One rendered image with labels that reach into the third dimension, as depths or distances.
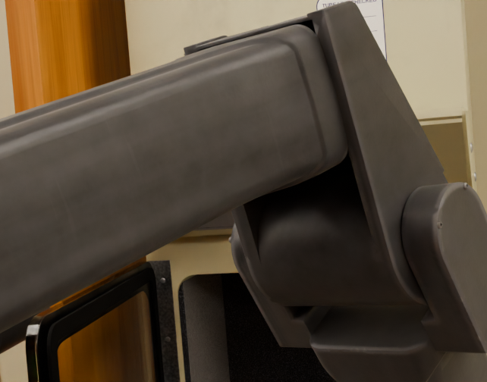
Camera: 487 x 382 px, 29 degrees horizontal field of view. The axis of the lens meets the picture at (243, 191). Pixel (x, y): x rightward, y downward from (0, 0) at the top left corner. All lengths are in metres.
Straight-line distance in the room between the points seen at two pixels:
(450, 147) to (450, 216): 0.41
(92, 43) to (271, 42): 0.66
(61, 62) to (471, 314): 0.61
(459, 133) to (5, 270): 0.56
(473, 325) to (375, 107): 0.09
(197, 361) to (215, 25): 0.34
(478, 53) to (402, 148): 0.94
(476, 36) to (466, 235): 0.94
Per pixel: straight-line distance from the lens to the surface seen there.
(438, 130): 0.77
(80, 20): 0.98
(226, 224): 0.88
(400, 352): 0.40
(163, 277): 0.94
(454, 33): 0.88
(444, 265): 0.37
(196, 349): 0.98
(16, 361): 1.54
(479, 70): 1.31
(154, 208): 0.30
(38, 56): 0.89
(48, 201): 0.27
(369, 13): 0.89
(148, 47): 0.94
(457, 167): 0.80
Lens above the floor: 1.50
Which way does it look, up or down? 3 degrees down
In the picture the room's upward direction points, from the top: 5 degrees counter-clockwise
